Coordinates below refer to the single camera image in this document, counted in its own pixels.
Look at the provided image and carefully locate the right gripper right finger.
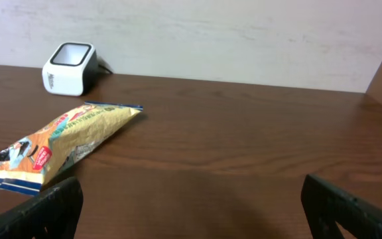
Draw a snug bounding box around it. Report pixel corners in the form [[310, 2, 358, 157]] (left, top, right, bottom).
[[300, 174, 382, 238]]

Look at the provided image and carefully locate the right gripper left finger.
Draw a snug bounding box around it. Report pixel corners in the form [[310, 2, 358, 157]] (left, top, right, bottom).
[[0, 177, 84, 238]]

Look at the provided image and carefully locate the yellow snack bag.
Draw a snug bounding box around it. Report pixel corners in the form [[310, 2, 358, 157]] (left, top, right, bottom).
[[0, 102, 143, 196]]

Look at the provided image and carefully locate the white barcode scanner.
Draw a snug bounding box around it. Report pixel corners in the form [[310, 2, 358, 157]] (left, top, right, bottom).
[[42, 42, 99, 96]]

